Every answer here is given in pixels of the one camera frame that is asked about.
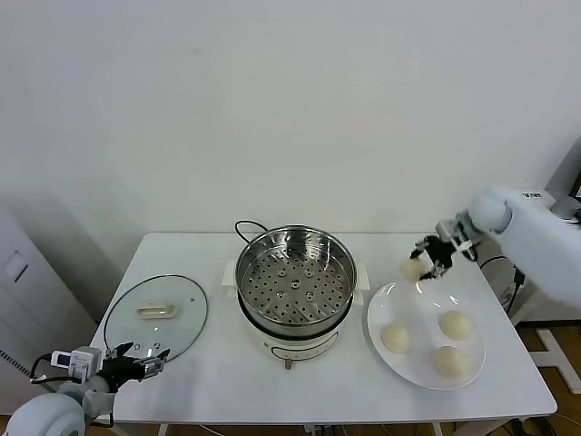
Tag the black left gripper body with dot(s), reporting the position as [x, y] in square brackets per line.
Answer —
[122, 370]

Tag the white steamed baozi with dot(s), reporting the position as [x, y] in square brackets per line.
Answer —
[410, 270]
[397, 338]
[456, 326]
[448, 362]

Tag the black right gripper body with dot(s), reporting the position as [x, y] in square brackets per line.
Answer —
[442, 254]

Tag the grey monitor stand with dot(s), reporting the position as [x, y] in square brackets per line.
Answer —
[565, 210]

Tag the white desk foot frame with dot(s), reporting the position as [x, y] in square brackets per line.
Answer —
[556, 354]

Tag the small black white label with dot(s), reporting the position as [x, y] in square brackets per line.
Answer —
[532, 195]

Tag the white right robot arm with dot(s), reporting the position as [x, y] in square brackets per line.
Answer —
[540, 245]

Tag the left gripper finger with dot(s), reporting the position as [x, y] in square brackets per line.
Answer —
[120, 351]
[154, 365]

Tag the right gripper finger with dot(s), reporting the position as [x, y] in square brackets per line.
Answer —
[421, 246]
[436, 274]

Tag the perforated steel steamer basket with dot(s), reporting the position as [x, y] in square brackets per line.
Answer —
[295, 281]

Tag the white round plate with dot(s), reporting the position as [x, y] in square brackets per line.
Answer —
[422, 327]

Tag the white cabinet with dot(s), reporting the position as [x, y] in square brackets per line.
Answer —
[27, 295]

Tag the grey computer monitor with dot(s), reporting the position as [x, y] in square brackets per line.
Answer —
[567, 172]

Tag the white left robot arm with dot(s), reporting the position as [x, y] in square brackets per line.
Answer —
[45, 415]

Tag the white wall socket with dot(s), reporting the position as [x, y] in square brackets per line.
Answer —
[507, 297]

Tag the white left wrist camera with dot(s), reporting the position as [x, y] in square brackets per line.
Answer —
[79, 361]

